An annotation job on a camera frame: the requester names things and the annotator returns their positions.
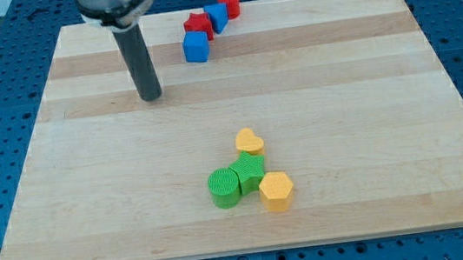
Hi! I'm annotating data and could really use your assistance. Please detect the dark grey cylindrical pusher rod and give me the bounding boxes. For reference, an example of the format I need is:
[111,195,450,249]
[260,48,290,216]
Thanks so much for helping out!
[113,24,162,102]

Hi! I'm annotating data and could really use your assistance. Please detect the blue triangle block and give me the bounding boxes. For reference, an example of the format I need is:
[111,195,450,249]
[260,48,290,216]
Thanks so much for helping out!
[203,3,228,34]

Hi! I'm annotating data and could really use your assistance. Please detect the yellow hexagon block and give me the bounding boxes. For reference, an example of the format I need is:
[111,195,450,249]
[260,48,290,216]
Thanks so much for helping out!
[258,171,294,213]

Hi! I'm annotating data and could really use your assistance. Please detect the green cylinder block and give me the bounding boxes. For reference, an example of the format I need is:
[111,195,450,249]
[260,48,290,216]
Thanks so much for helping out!
[208,168,241,209]

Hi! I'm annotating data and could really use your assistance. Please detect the light wooden board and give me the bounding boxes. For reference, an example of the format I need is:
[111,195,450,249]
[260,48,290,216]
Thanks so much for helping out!
[0,0,463,260]

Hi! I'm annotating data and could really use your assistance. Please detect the yellow heart block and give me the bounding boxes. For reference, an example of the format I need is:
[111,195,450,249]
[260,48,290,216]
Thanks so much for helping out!
[235,127,265,156]

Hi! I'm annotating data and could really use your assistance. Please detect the red star block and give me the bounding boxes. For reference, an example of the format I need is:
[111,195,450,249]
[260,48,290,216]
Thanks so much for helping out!
[183,12,214,42]

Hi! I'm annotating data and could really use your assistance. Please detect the green star block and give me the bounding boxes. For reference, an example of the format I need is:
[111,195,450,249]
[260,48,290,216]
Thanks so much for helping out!
[228,151,265,195]

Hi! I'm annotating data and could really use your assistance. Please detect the blue cube block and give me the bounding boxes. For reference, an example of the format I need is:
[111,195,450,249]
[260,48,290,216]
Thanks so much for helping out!
[182,31,210,63]

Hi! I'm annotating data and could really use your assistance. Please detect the red cylinder block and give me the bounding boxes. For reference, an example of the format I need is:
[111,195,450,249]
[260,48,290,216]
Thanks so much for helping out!
[217,0,241,20]

